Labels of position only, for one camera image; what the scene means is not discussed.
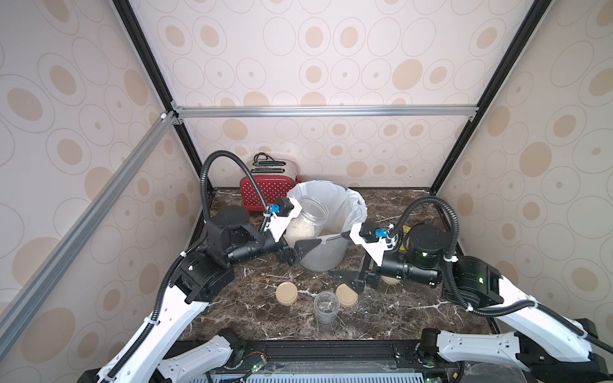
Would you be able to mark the left side aluminium rail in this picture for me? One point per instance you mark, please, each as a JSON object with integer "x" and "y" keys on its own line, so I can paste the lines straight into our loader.
{"x": 29, "y": 300}

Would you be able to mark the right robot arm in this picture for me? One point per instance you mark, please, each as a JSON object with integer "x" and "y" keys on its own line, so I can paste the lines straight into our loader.
{"x": 422, "y": 248}

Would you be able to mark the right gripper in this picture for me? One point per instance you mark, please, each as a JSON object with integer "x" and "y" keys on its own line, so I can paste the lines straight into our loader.
{"x": 362, "y": 277}

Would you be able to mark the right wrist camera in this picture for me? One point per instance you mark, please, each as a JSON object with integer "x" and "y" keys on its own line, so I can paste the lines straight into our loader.
{"x": 375, "y": 241}

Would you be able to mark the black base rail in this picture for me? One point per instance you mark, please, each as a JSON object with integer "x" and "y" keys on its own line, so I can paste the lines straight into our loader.
{"x": 330, "y": 359}

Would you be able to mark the beige jar lid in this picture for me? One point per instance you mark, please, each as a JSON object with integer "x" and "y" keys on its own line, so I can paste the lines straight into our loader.
{"x": 390, "y": 281}
{"x": 346, "y": 296}
{"x": 287, "y": 293}

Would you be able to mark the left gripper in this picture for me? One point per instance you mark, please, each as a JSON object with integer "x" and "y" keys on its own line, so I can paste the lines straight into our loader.
{"x": 295, "y": 253}

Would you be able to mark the horizontal aluminium rail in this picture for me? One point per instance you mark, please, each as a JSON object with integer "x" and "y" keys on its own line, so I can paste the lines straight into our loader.
{"x": 326, "y": 111}

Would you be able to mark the white plastic bin liner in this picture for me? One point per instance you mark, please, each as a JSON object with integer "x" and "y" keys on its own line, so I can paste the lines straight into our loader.
{"x": 345, "y": 206}

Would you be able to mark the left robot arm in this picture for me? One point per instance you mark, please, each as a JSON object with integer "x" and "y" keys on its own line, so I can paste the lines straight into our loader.
{"x": 193, "y": 281}

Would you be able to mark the glass rice jar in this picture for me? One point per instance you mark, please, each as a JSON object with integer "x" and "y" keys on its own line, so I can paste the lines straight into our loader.
{"x": 326, "y": 307}
{"x": 309, "y": 223}

